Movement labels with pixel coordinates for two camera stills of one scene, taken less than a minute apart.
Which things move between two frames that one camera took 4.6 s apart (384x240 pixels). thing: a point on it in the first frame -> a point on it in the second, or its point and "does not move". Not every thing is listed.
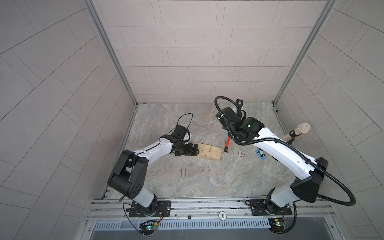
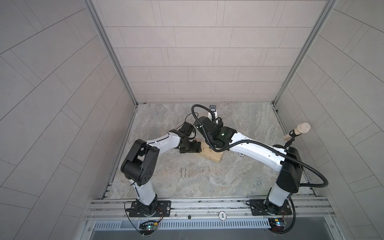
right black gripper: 224,126 -> 221,124
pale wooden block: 209,151 does not move
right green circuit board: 276,224 does not move
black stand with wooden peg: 302,128 does not move
